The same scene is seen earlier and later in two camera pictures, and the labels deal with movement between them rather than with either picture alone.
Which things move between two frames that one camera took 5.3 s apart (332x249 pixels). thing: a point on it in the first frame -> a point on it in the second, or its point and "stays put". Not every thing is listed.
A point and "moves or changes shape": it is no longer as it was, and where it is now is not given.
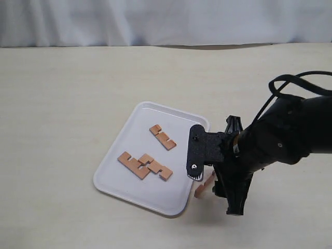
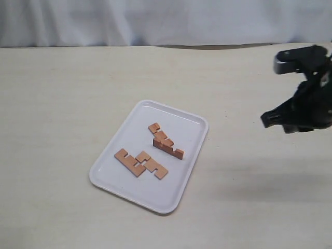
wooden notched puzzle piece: [165, 173] moves or changes shape
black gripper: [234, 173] -> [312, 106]
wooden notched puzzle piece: [133, 165] moves or changes shape
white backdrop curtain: [94, 23] stays put
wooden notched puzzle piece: [162, 137] stays put
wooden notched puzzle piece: [199, 189] -> [178, 153]
